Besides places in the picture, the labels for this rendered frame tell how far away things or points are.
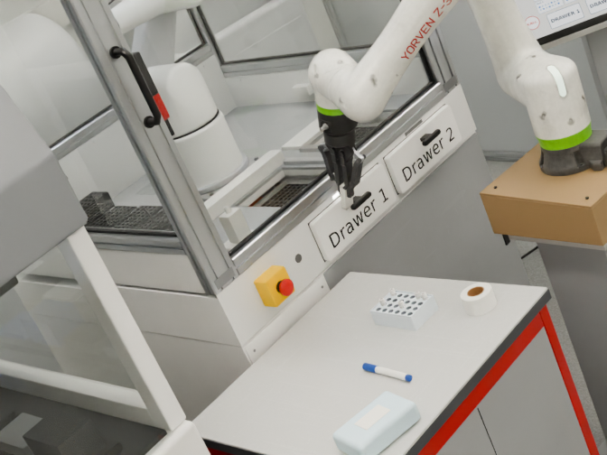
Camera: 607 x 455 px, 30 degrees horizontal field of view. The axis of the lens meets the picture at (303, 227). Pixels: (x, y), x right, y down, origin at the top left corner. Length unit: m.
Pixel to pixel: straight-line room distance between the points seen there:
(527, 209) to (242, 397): 0.77
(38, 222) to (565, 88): 1.21
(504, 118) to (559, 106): 2.28
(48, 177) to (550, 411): 1.19
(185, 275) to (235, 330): 0.17
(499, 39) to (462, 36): 2.09
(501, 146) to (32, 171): 3.23
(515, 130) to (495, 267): 1.61
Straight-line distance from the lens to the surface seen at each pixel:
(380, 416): 2.18
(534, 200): 2.58
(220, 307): 2.58
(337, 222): 2.79
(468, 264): 3.21
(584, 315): 2.84
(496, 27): 2.68
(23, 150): 1.99
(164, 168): 2.46
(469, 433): 2.31
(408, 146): 2.98
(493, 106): 4.86
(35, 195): 1.99
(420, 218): 3.05
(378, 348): 2.47
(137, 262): 2.73
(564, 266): 2.77
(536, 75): 2.58
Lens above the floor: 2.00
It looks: 23 degrees down
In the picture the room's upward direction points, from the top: 24 degrees counter-clockwise
